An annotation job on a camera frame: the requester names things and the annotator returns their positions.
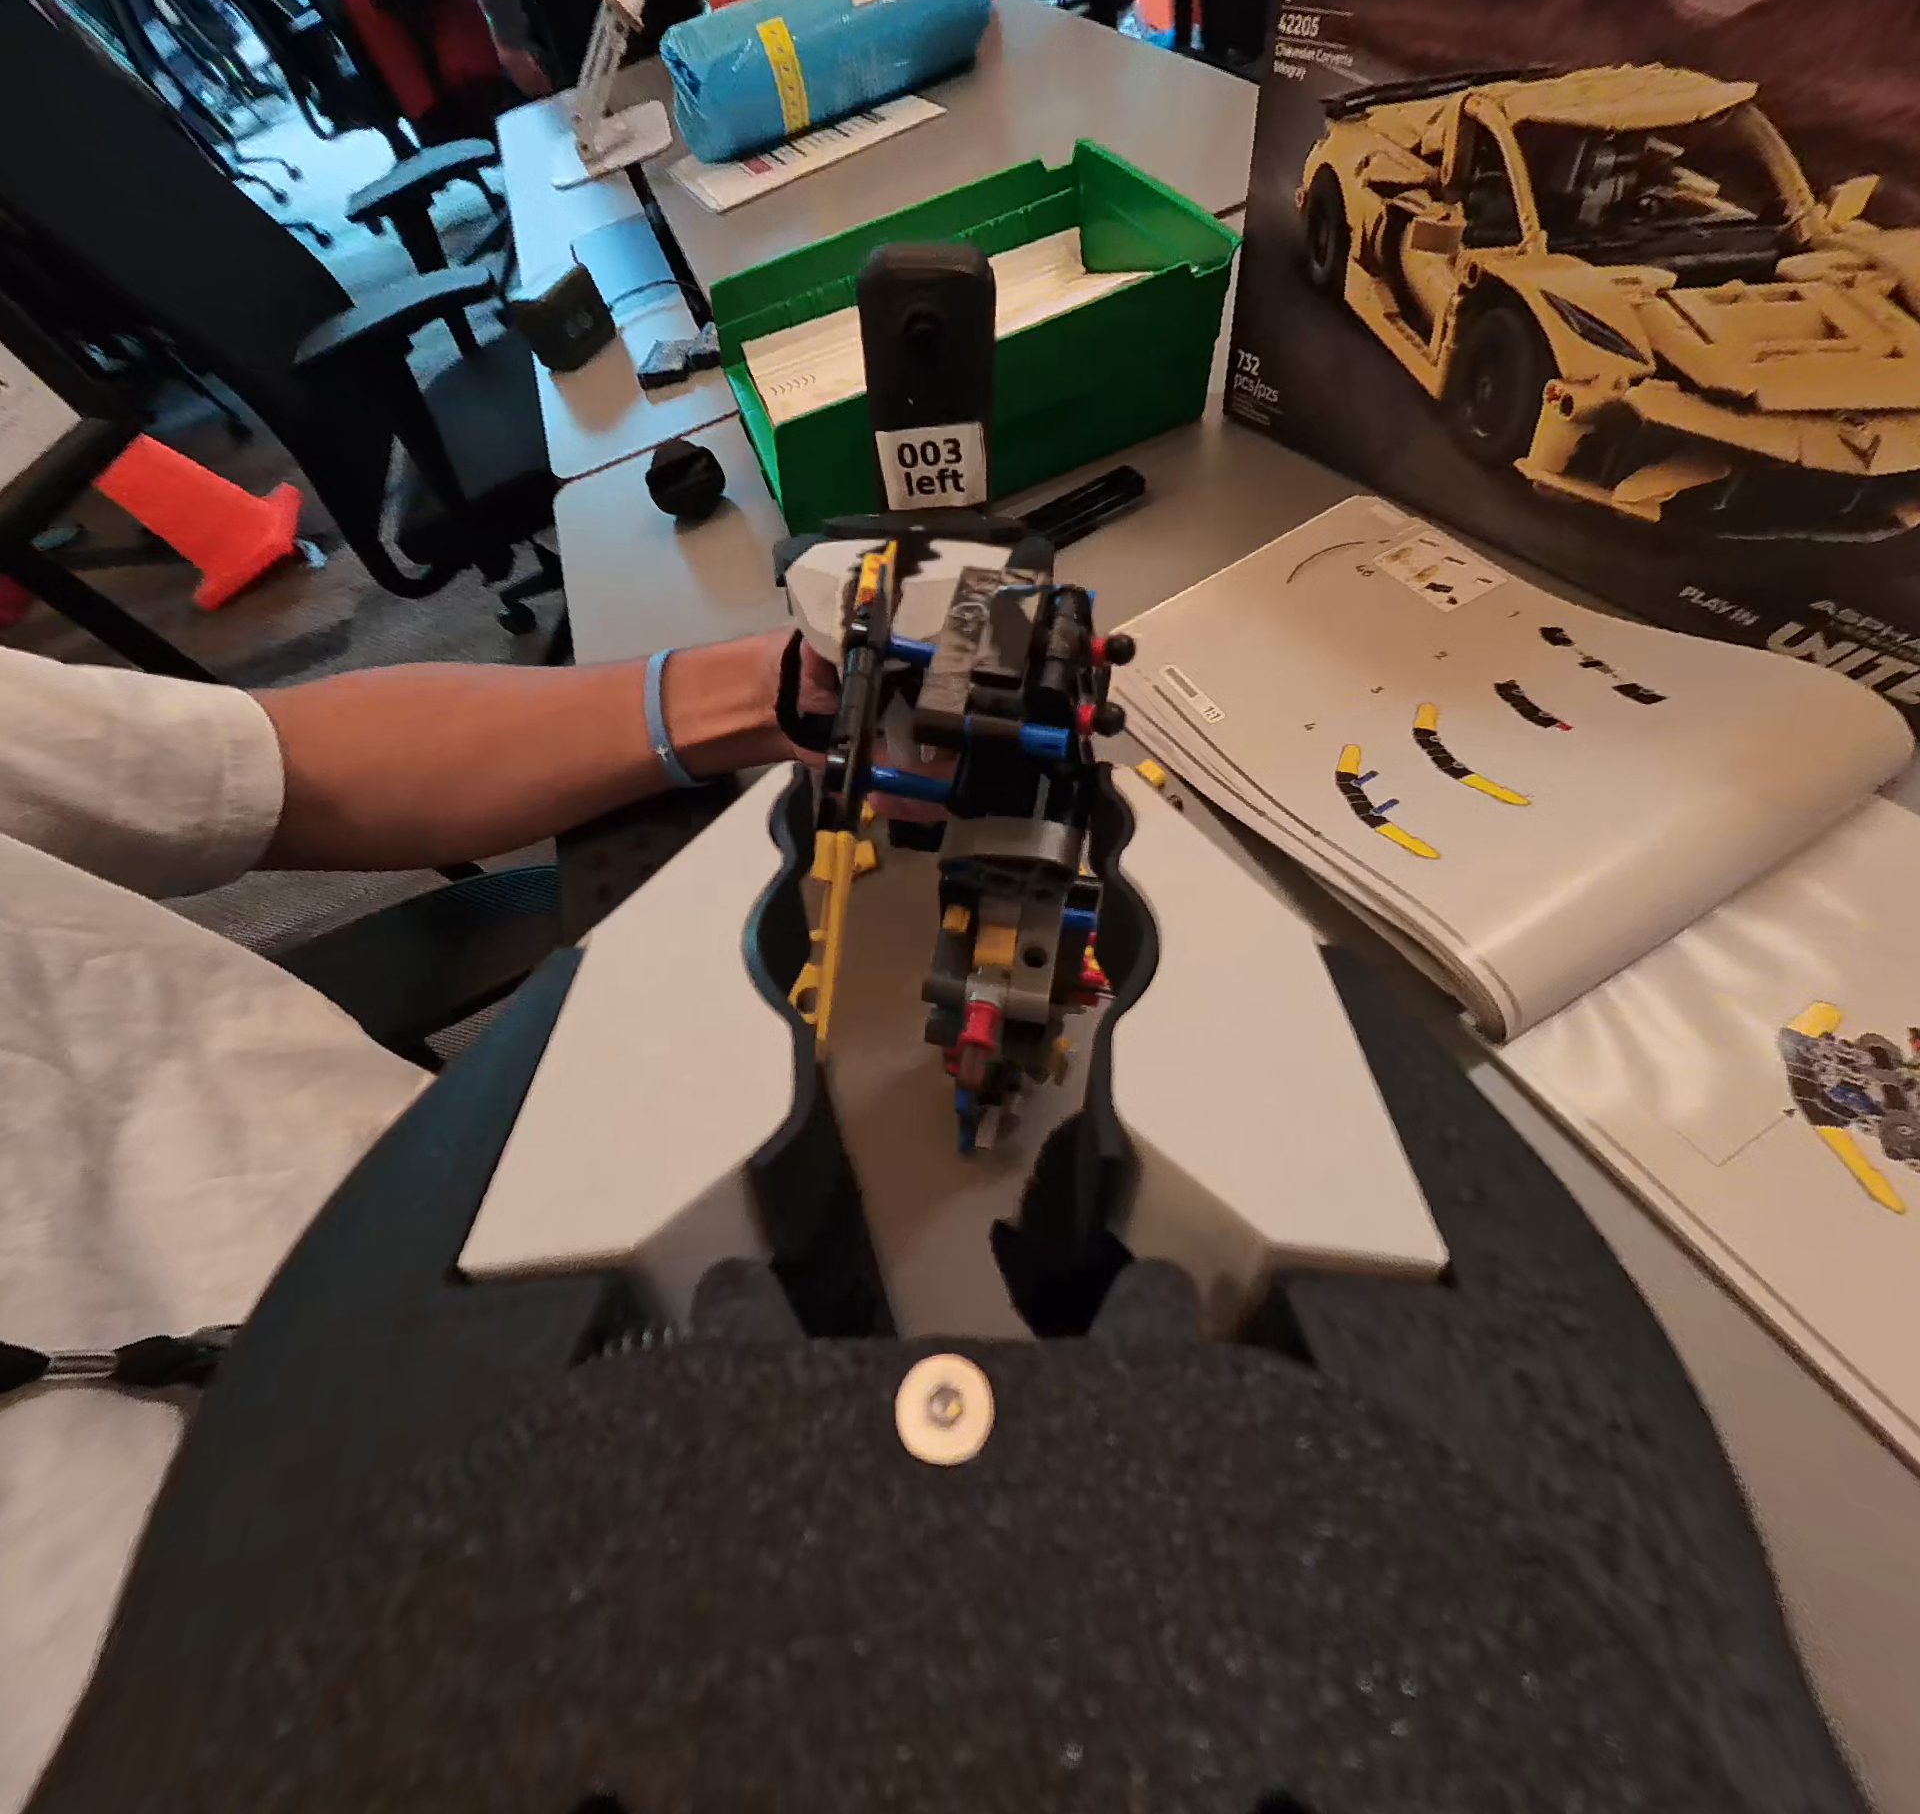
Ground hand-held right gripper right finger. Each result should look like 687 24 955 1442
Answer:
1019 760 1449 1309

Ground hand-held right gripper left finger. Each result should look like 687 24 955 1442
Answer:
457 760 888 1335

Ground grey black lego chassis assembly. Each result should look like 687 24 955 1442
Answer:
862 560 1131 1160

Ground yellow and black lego arc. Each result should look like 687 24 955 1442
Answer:
791 540 903 1058

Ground person's left forearm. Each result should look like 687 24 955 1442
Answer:
254 648 706 872

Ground black lego beams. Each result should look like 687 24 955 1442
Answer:
982 464 1150 551

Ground lego set box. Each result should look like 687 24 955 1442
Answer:
1223 0 1920 713

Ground white box in bin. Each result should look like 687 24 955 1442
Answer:
742 228 1158 424

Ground black round knob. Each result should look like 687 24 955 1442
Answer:
645 438 744 523

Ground green plastic bin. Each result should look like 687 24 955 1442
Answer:
709 137 1243 533

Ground white printed paper sheet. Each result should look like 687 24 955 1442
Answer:
670 93 950 216

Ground blue wristband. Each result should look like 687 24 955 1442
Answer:
641 648 701 790

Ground dark mesh chair seat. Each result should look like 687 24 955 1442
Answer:
269 861 565 1071

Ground blue wrapped roll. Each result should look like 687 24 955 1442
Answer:
660 0 998 165

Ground white instruction booklet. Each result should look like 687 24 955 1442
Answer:
1100 493 1920 1472

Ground small black box device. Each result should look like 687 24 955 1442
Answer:
509 262 615 372

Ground black office chair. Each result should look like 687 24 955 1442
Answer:
293 140 565 638

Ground white printed t-shirt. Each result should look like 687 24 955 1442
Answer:
0 644 437 1814

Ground red jacket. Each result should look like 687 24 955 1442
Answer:
332 0 504 121

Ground orange traffic cone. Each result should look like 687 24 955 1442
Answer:
90 435 309 613

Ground black lanyard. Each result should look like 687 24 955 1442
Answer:
0 1324 242 1395

